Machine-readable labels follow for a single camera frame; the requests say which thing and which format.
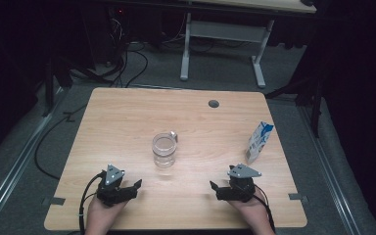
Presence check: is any clear glass jar with lid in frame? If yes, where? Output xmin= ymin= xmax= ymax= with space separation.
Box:
xmin=151 ymin=130 xmax=179 ymax=169

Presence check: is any black metal stand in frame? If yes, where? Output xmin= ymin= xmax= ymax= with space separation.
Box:
xmin=263 ymin=74 xmax=324 ymax=138
xmin=42 ymin=55 xmax=76 ymax=118

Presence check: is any metal floor rail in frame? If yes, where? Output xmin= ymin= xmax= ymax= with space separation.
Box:
xmin=298 ymin=104 xmax=361 ymax=235
xmin=0 ymin=87 xmax=65 ymax=227

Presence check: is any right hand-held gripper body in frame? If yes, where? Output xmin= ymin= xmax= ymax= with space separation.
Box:
xmin=227 ymin=163 xmax=262 ymax=204

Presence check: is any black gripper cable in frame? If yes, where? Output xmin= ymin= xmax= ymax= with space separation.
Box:
xmin=253 ymin=184 xmax=277 ymax=234
xmin=77 ymin=171 xmax=107 ymax=235

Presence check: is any long black floor cable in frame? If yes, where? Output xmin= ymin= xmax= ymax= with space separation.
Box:
xmin=33 ymin=104 xmax=89 ymax=180

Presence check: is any dark box with red light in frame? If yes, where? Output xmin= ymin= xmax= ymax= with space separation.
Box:
xmin=89 ymin=6 xmax=128 ymax=67

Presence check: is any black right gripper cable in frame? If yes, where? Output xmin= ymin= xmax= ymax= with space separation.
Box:
xmin=253 ymin=184 xmax=277 ymax=234

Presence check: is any looped black floor cable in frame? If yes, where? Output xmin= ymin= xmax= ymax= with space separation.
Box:
xmin=123 ymin=48 xmax=150 ymax=88

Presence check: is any grey tape piece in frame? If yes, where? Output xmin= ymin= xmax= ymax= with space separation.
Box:
xmin=288 ymin=193 xmax=308 ymax=202
xmin=42 ymin=196 xmax=67 ymax=207

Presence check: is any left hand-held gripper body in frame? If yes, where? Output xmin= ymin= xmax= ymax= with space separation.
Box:
xmin=96 ymin=164 xmax=128 ymax=208

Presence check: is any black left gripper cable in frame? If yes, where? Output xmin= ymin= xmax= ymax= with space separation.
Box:
xmin=77 ymin=171 xmax=107 ymax=235

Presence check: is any white-framed wooden desk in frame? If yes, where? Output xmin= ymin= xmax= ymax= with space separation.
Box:
xmin=179 ymin=0 xmax=317 ymax=89

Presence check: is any bundle of dark cables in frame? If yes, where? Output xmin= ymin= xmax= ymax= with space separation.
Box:
xmin=108 ymin=16 xmax=129 ymax=87

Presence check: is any person's left hand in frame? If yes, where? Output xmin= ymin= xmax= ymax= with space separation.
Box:
xmin=85 ymin=195 xmax=128 ymax=227

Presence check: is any white and blue pouch bag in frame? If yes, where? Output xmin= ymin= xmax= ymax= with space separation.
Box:
xmin=245 ymin=120 xmax=275 ymax=165

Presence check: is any person's right hand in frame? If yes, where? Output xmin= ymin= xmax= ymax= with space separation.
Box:
xmin=228 ymin=187 xmax=272 ymax=227

